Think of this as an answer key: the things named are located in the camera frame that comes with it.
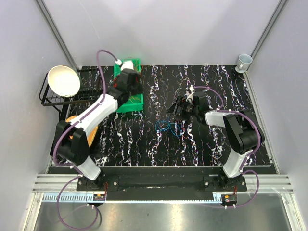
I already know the black wire dish rack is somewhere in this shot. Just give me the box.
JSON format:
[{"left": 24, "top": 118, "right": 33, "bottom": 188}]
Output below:
[{"left": 38, "top": 66, "right": 103, "bottom": 121}]

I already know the near green storage bin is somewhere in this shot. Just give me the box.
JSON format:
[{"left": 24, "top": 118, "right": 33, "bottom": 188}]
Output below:
[{"left": 117, "top": 93, "right": 144, "bottom": 113}]

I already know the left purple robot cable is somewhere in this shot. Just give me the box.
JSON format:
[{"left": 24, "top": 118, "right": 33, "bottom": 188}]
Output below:
[{"left": 52, "top": 49, "right": 122, "bottom": 229}]

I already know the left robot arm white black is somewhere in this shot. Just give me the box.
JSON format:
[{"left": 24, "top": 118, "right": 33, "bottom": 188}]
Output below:
[{"left": 52, "top": 68, "right": 142, "bottom": 191}]

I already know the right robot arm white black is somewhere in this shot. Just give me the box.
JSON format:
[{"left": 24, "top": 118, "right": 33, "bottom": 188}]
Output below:
[{"left": 166, "top": 92, "right": 264, "bottom": 191}]

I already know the green storage bin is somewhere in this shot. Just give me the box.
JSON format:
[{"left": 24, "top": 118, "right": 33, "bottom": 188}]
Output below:
[
  {"left": 117, "top": 93, "right": 144, "bottom": 113},
  {"left": 114, "top": 57, "right": 141, "bottom": 77}
]

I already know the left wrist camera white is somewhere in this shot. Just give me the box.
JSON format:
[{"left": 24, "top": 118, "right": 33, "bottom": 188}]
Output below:
[{"left": 115, "top": 59, "right": 134, "bottom": 71}]

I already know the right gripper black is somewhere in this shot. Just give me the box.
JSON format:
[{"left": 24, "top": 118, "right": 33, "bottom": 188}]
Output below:
[{"left": 165, "top": 96, "right": 199, "bottom": 122}]

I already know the white bowl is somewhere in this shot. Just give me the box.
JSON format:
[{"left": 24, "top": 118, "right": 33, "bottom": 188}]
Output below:
[{"left": 47, "top": 65, "right": 81, "bottom": 97}]

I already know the white mug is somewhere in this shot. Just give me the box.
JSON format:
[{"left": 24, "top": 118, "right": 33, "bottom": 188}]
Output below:
[{"left": 235, "top": 54, "right": 253, "bottom": 73}]

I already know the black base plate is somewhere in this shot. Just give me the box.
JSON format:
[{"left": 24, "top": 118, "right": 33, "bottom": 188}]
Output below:
[{"left": 77, "top": 167, "right": 247, "bottom": 203}]

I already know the orange woven basket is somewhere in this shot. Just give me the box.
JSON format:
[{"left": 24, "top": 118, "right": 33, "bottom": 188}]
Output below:
[{"left": 65, "top": 115, "right": 98, "bottom": 147}]

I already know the far green storage bin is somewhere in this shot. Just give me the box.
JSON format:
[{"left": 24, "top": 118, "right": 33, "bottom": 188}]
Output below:
[{"left": 114, "top": 57, "right": 141, "bottom": 77}]

